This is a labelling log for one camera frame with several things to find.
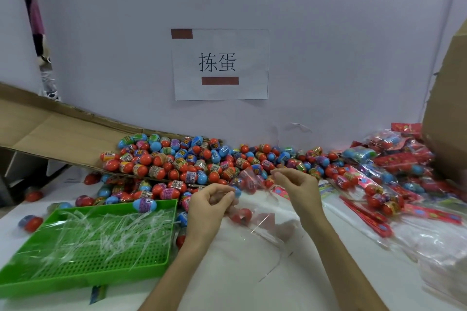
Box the person's right hand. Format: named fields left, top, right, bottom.
left=271, top=167, right=326, bottom=228

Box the person's left hand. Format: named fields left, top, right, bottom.
left=186, top=183, right=237, bottom=246

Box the clear plastic bag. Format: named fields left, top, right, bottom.
left=227, top=169, right=305, bottom=249

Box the person's left forearm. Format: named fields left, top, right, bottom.
left=138, top=236, right=220, bottom=311

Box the person's right forearm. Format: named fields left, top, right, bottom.
left=298, top=210, right=389, bottom=311

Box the red egg in bag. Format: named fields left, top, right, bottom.
left=230, top=208, right=253, bottom=225

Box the pile of colourful toy eggs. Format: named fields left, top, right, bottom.
left=75, top=133, right=341, bottom=213

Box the blue purple toy egg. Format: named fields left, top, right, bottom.
left=132, top=198, right=158, bottom=214

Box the pile of bagged egg packs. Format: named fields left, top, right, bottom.
left=324, top=123, right=467, bottom=239

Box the heap of clear plastic strips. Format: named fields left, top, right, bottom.
left=22, top=208, right=176, bottom=280

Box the white paper sign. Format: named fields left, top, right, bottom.
left=171, top=28, right=270, bottom=101

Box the small printed paper label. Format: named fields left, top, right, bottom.
left=89, top=285, right=108, bottom=305

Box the stray blue green toy egg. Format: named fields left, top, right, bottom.
left=47, top=202, right=74, bottom=213

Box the stack of clear empty bags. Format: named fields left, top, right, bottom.
left=385, top=212, right=467, bottom=306

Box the brown cardboard box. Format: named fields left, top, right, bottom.
left=421, top=19, right=467, bottom=193

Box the flat brown cardboard sheet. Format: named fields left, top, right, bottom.
left=0, top=82, right=214, bottom=184

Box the stray blue red toy egg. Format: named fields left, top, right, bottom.
left=18, top=215, right=45, bottom=233

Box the green plastic perforated tray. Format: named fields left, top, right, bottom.
left=0, top=199, right=179, bottom=299

